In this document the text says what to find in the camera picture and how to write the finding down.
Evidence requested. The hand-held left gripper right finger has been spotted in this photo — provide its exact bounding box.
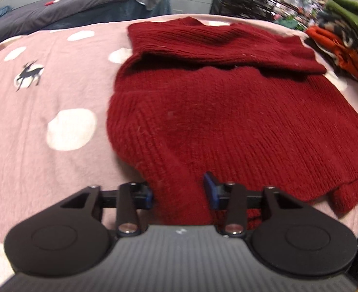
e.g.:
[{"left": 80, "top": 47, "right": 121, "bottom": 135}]
[{"left": 203, "top": 172, "right": 307, "bottom": 238}]

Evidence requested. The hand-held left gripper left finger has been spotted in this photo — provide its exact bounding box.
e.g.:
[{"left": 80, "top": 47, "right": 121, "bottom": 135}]
[{"left": 60, "top": 181, "right": 154, "bottom": 238}]

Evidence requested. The red knit sweater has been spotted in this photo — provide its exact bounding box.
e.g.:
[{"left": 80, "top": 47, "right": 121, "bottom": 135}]
[{"left": 106, "top": 16, "right": 358, "bottom": 231}]

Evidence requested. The pink dotted bed sheet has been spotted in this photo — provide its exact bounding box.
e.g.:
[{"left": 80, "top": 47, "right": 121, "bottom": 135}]
[{"left": 0, "top": 14, "right": 358, "bottom": 291}]

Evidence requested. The orange garment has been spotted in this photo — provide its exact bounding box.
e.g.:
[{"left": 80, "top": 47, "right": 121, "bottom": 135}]
[{"left": 304, "top": 25, "right": 358, "bottom": 92}]

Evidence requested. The green garment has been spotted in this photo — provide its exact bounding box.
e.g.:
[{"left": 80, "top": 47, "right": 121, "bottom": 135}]
[{"left": 327, "top": 0, "right": 358, "bottom": 31}]

